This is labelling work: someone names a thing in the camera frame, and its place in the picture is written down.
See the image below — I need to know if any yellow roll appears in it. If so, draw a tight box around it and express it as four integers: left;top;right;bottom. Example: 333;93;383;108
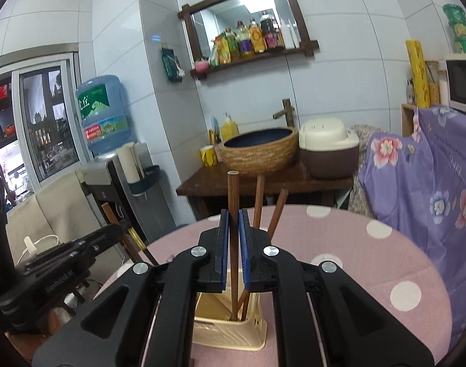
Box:
405;39;432;109

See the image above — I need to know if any white brown rice cooker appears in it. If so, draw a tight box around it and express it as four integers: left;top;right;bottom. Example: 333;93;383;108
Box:
299;118;361;179

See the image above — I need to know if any yellow cup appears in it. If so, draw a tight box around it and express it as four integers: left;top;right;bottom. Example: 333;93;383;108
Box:
200;144;218;168

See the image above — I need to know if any pink polka dot tablecloth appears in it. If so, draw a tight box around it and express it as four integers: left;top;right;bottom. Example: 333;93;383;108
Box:
91;204;453;367

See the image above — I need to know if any grey floral cloth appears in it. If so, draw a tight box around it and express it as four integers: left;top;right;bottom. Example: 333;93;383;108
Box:
348;124;379;220

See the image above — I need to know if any grey water dispenser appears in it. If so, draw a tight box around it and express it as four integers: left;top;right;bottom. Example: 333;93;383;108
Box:
80;143;176;245

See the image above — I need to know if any wood framed mirror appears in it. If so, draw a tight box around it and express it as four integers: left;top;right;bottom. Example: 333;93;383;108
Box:
177;0;320;81

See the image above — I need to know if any dark cup holder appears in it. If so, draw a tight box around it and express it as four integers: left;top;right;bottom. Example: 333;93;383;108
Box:
128;165;161;197

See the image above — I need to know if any bamboo faucet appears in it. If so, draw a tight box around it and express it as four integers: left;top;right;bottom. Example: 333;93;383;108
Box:
272;98;296;128

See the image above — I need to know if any white plastic bottle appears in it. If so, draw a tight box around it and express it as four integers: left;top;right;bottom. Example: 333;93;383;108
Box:
284;19;300;48

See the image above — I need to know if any window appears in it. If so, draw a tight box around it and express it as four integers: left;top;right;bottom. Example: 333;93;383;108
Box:
0;51;92;195

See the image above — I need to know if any dark sauce bottle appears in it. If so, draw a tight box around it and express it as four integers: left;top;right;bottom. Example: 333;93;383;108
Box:
260;9;280;50

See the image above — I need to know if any brown wooden chopstick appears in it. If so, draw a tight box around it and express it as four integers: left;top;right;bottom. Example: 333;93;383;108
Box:
238;175;265;321
226;170;240;321
267;188;290;241

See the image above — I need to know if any purple floral cloth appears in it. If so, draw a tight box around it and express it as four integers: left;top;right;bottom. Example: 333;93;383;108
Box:
358;105;466;352

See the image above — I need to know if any green wall packet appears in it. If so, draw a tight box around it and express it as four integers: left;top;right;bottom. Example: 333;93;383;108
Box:
161;47;182;83

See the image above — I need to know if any blue water bottle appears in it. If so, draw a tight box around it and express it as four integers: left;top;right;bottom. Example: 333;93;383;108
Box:
76;75;132;154

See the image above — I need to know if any beige plastic utensil holder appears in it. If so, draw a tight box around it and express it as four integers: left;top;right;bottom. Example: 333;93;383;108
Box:
193;292;268;351

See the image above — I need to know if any beige sofa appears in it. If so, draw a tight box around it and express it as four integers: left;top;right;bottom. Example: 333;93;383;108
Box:
6;170;107;261

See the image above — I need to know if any yellow soap dispenser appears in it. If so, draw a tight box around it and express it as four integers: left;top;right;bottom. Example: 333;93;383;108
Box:
221;113;239;142

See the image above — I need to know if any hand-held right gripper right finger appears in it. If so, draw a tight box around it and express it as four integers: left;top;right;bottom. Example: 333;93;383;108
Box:
239;209;435;367

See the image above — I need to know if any black chopstick with gold band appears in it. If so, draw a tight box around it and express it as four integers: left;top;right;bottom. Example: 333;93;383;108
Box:
101;202;160;267

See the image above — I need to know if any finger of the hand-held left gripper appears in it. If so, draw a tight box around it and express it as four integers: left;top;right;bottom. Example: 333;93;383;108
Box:
69;224;124;256

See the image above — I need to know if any white microwave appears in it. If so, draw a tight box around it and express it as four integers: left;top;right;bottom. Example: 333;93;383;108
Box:
445;54;466;117

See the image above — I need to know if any stack of paper cups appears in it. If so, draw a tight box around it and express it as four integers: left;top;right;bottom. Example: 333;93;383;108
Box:
116;142;146;184

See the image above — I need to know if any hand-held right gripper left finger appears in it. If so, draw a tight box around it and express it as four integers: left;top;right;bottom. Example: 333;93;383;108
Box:
32;209;230;367

